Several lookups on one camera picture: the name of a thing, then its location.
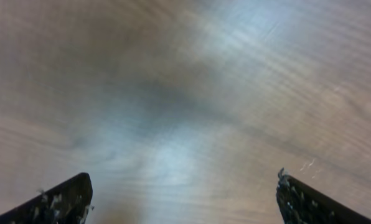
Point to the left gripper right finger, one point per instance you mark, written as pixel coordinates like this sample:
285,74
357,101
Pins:
301,204

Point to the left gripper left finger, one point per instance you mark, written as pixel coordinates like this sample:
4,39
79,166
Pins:
67,203

